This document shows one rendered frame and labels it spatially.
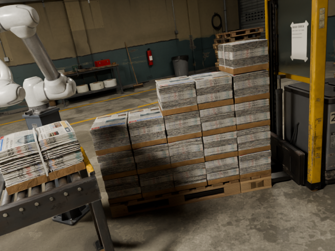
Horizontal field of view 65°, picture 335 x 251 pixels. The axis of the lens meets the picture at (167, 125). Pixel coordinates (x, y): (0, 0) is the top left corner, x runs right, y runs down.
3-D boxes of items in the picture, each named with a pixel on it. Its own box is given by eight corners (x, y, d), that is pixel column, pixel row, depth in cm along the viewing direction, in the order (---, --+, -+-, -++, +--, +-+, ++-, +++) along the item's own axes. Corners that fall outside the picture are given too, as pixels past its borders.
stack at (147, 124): (115, 194, 265) (96, 116, 239) (227, 173, 272) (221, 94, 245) (111, 218, 228) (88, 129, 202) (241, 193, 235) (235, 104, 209)
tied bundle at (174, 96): (158, 105, 242) (154, 81, 234) (189, 100, 244) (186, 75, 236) (162, 116, 206) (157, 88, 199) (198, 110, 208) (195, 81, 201)
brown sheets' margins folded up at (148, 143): (112, 182, 260) (100, 134, 244) (226, 161, 267) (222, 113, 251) (108, 204, 224) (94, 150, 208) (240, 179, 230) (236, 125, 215)
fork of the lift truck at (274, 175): (177, 194, 242) (177, 190, 241) (285, 174, 248) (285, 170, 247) (179, 200, 233) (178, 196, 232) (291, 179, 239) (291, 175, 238)
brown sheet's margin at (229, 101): (190, 99, 243) (189, 95, 242) (220, 94, 245) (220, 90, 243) (198, 109, 208) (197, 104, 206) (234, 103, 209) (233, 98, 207)
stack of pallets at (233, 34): (244, 68, 918) (242, 29, 877) (265, 69, 839) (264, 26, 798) (214, 75, 861) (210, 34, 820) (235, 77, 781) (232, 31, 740)
